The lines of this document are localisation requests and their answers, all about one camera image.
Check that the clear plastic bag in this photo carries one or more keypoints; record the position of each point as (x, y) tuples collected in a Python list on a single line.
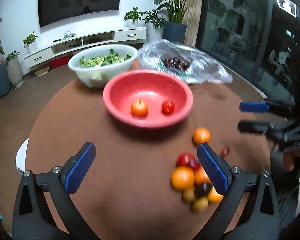
[(203, 68)]

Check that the white tv cabinet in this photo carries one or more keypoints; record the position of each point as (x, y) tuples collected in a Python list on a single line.
[(59, 48)]

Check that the large front orange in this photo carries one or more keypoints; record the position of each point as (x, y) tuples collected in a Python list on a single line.
[(182, 178)]

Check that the middle orange mandarin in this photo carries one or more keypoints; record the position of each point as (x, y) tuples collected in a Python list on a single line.
[(201, 176)]

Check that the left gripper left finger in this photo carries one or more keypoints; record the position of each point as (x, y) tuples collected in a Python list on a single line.
[(32, 218)]

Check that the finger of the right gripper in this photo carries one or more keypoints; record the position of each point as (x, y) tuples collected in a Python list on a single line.
[(270, 130), (272, 107)]

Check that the green vegetables in basin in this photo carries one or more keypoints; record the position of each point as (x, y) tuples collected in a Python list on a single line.
[(99, 61)]

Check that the red tomato in bowl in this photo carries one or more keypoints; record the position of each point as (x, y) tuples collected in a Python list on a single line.
[(167, 107)]

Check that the white plastic basin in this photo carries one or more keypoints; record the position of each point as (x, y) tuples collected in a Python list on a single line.
[(97, 77)]

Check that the yellow longan fruit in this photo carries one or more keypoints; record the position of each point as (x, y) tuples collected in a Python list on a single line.
[(200, 204)]

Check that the orange in red bowl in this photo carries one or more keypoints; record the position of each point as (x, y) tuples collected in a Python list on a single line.
[(139, 108)]

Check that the tall plant blue pot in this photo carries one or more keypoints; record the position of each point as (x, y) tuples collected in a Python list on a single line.
[(174, 29)]

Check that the red tomato with stem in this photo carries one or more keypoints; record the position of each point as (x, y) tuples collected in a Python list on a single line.
[(184, 159)]

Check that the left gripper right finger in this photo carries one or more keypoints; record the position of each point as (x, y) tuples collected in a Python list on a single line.
[(249, 208)]

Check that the red plastic colander bowl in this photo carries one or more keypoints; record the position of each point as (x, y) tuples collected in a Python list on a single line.
[(153, 87)]

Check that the dark purple plum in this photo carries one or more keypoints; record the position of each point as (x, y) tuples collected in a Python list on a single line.
[(203, 189)]

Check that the lone orange mandarin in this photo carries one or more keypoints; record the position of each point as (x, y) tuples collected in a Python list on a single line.
[(201, 135)]

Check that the small plant white pot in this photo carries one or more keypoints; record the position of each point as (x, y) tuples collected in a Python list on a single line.
[(30, 43)]

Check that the dark cherries in bag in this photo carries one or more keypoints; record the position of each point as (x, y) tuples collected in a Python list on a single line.
[(177, 63)]

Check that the plant in grey pot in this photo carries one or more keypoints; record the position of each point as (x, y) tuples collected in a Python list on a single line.
[(14, 71)]

